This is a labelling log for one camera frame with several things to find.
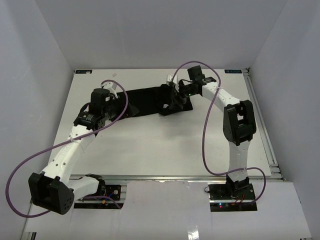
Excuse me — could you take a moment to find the left black table label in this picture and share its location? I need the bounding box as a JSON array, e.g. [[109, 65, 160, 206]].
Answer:
[[75, 69, 93, 74]]

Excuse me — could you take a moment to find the black table label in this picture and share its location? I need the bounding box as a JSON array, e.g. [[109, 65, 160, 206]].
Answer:
[[75, 69, 93, 74], [224, 69, 242, 74]]

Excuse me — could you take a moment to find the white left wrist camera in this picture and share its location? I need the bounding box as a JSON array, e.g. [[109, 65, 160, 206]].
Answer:
[[100, 81, 118, 99]]

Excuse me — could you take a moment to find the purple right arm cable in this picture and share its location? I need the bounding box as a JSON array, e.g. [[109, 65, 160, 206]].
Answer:
[[172, 61, 267, 206]]

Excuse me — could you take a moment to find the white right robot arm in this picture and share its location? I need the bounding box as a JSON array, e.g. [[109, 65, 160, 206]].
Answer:
[[178, 65, 257, 197]]

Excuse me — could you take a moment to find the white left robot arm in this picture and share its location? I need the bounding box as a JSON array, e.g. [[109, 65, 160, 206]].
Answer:
[[28, 87, 131, 215]]

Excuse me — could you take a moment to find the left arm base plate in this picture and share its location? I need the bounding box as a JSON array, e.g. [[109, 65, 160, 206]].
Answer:
[[82, 184, 123, 209]]

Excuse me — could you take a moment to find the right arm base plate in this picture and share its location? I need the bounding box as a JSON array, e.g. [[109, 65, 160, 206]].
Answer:
[[204, 183, 258, 213]]

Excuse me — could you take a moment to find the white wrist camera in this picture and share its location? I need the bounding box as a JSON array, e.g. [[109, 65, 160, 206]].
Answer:
[[166, 74, 179, 92], [100, 81, 118, 99]]

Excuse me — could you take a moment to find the right black table label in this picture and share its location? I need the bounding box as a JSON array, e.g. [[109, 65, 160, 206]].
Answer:
[[224, 69, 242, 74]]

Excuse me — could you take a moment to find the black t-shirt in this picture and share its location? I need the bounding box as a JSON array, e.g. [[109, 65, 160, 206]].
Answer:
[[126, 84, 193, 117]]

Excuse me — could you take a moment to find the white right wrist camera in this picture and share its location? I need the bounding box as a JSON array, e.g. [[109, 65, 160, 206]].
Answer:
[[166, 74, 179, 92]]

